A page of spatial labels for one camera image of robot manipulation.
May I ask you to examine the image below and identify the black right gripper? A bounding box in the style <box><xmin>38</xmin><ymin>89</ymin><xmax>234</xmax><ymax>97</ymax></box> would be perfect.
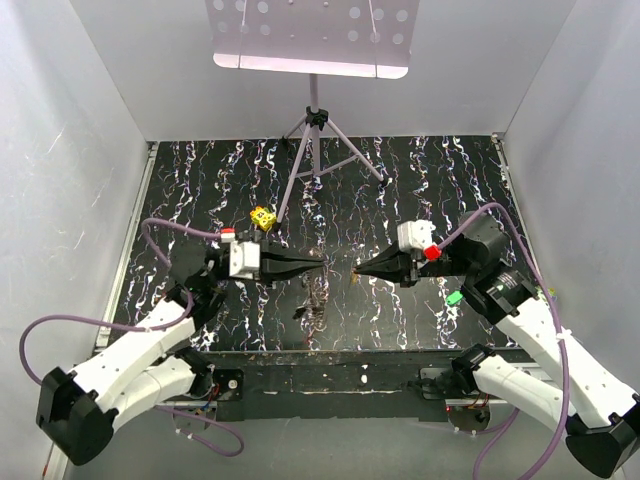
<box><xmin>353</xmin><ymin>238</ymin><xmax>475</xmax><ymax>288</ymax></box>

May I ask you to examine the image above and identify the metal key ring disc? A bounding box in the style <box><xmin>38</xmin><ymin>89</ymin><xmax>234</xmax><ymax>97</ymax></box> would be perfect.
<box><xmin>295</xmin><ymin>272</ymin><xmax>330</xmax><ymax>331</ymax></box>

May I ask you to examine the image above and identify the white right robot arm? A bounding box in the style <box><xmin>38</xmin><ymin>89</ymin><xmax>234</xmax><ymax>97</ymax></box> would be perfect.
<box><xmin>354</xmin><ymin>205</ymin><xmax>639</xmax><ymax>479</ymax></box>

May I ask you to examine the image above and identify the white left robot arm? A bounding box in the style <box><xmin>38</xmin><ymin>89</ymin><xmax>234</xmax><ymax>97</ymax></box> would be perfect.
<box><xmin>36</xmin><ymin>240</ymin><xmax>323</xmax><ymax>466</ymax></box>

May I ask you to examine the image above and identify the yellow toy block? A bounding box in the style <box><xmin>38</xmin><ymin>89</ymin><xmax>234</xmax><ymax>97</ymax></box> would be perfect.
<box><xmin>250</xmin><ymin>206</ymin><xmax>277</xmax><ymax>232</ymax></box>

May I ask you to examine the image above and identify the green tag key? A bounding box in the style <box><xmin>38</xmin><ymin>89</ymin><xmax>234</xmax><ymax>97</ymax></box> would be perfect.
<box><xmin>446</xmin><ymin>291</ymin><xmax>463</xmax><ymax>306</ymax></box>

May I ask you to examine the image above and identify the lilac music stand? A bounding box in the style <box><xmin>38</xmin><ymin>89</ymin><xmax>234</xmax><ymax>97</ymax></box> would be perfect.
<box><xmin>205</xmin><ymin>0</ymin><xmax>419</xmax><ymax>227</ymax></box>

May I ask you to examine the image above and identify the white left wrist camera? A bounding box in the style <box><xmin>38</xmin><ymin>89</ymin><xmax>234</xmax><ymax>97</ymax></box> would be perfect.
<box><xmin>220</xmin><ymin>228</ymin><xmax>262</xmax><ymax>281</ymax></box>

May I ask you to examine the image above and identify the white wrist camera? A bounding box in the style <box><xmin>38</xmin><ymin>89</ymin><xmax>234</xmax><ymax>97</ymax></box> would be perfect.
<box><xmin>220</xmin><ymin>228</ymin><xmax>262</xmax><ymax>281</ymax></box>
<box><xmin>396</xmin><ymin>220</ymin><xmax>442</xmax><ymax>262</ymax></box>

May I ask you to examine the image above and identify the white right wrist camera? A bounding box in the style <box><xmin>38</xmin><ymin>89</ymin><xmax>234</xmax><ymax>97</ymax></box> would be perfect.
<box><xmin>396</xmin><ymin>220</ymin><xmax>442</xmax><ymax>262</ymax></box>

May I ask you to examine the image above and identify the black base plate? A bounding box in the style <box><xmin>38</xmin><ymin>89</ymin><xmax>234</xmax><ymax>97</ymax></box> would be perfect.
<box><xmin>164</xmin><ymin>349</ymin><xmax>571</xmax><ymax>424</ymax></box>

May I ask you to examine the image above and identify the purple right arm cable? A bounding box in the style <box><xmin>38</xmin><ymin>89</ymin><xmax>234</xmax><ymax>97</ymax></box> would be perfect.
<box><xmin>439</xmin><ymin>202</ymin><xmax>571</xmax><ymax>480</ymax></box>

